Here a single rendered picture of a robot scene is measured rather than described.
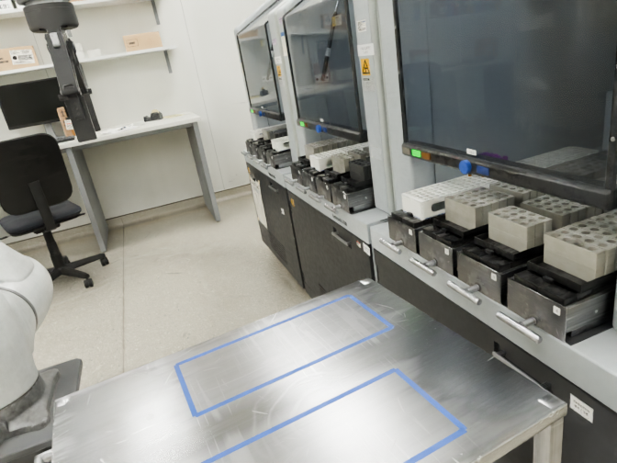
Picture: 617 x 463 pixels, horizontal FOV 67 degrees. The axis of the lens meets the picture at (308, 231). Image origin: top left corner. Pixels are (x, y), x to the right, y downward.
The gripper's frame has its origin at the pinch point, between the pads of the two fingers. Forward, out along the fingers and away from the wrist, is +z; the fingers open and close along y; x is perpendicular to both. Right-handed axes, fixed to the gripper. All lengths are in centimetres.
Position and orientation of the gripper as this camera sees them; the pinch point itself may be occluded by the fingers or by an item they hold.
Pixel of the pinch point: (88, 129)
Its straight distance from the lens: 93.0
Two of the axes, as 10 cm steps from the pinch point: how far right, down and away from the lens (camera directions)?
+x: 9.2, -2.7, 2.8
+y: 3.5, 2.9, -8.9
